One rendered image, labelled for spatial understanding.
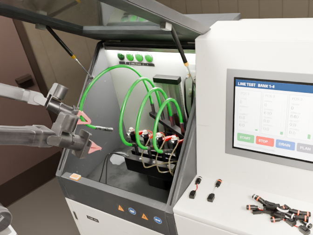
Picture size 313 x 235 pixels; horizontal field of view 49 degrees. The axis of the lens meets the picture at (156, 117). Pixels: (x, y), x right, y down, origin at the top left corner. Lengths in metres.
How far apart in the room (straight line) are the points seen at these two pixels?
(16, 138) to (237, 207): 0.83
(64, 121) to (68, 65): 2.07
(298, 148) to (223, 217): 0.37
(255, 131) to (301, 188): 0.27
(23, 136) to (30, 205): 2.19
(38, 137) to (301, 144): 0.91
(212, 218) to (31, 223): 2.06
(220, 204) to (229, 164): 0.17
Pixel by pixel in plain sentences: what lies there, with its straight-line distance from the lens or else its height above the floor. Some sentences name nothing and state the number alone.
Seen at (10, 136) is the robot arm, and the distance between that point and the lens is 1.16.
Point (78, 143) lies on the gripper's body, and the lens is 1.31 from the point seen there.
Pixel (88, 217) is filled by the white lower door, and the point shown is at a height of 0.70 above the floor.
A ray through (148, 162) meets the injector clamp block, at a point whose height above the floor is 0.98.
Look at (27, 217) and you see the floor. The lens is 3.23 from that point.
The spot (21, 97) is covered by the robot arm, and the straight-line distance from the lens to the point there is 1.58.
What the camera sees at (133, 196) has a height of 0.95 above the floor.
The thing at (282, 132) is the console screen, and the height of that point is 1.23.
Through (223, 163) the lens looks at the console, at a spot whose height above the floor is 1.06.
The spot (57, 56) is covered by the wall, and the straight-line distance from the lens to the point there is 3.24.
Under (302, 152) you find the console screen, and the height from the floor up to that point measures 1.17.
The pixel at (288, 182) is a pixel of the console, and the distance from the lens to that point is 1.41.
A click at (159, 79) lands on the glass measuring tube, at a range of 1.73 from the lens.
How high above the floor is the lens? 1.98
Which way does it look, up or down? 30 degrees down
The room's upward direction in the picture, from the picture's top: 12 degrees counter-clockwise
